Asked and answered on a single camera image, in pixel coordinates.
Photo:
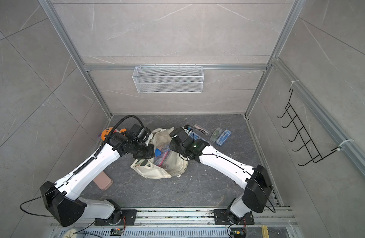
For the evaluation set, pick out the clear case pink compass set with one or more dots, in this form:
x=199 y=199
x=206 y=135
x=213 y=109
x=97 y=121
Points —
x=202 y=129

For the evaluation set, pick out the orange plush fish toy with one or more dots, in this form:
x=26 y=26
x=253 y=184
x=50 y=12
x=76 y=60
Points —
x=106 y=131

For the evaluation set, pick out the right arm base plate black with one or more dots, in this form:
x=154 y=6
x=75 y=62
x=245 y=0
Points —
x=226 y=217

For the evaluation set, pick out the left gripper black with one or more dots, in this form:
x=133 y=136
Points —
x=151 y=154

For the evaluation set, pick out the blue clear compass case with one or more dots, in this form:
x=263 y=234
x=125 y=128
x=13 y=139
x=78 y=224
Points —
x=223 y=137

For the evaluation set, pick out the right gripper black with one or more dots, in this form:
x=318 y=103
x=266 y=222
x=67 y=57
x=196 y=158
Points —
x=173 y=147

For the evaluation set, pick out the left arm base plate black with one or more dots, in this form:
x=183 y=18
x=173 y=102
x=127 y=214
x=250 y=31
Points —
x=119 y=218

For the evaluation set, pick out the clear green stationery case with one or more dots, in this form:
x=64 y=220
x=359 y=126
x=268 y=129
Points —
x=216 y=134

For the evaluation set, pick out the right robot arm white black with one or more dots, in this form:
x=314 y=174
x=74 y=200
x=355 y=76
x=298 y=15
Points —
x=255 y=181

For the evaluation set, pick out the blue clear pencil case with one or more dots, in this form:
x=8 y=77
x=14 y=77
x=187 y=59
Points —
x=195 y=135

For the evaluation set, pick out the white wire mesh basket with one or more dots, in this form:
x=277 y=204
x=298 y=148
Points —
x=168 y=79

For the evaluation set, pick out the black wire hook rack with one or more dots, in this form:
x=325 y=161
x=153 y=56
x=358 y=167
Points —
x=302 y=135

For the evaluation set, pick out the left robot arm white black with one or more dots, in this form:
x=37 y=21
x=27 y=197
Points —
x=62 y=198

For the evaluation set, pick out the cream canvas tote bag leaves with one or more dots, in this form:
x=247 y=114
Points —
x=166 y=163

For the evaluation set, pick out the white round clock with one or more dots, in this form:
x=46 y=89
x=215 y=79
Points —
x=71 y=233

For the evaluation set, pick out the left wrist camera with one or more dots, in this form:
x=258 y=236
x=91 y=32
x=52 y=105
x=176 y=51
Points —
x=139 y=134

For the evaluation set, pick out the small blue clear case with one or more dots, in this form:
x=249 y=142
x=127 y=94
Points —
x=157 y=152

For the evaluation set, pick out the pink clear stationery case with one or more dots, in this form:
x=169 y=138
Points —
x=160 y=160

